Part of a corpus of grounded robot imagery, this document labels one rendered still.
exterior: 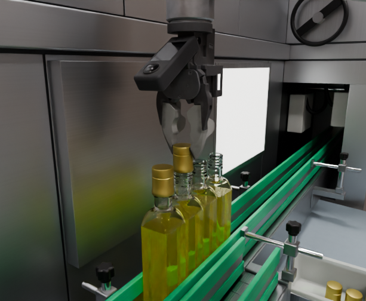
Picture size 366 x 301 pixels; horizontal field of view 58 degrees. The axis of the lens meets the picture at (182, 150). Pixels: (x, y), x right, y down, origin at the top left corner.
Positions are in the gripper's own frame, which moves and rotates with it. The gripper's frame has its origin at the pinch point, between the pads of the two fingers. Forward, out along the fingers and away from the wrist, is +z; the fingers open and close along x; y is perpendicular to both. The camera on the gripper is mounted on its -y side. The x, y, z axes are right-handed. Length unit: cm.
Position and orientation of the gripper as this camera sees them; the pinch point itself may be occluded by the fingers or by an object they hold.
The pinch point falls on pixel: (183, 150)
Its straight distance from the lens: 54.8
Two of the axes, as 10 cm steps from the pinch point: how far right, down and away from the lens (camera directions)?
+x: -8.4, -1.4, 5.3
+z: 0.0, 9.7, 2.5
